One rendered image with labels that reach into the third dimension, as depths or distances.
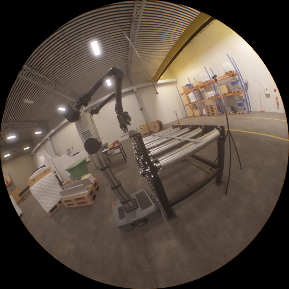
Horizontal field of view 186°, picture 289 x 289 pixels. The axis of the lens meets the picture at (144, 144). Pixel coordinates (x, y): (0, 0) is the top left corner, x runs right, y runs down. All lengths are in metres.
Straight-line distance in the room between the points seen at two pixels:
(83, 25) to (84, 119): 7.10
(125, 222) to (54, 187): 2.92
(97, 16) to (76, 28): 1.34
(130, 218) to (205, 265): 1.08
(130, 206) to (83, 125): 1.11
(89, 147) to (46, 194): 3.04
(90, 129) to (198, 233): 1.59
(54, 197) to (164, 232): 3.34
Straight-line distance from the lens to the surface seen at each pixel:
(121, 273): 1.45
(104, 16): 7.62
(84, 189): 2.44
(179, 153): 0.76
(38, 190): 3.61
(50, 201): 3.71
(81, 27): 7.72
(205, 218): 1.33
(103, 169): 0.97
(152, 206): 1.22
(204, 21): 7.17
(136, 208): 1.29
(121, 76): 0.90
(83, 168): 3.43
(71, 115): 0.78
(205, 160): 1.62
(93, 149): 0.88
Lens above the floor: 1.23
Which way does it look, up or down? 14 degrees down
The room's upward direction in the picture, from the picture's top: 21 degrees counter-clockwise
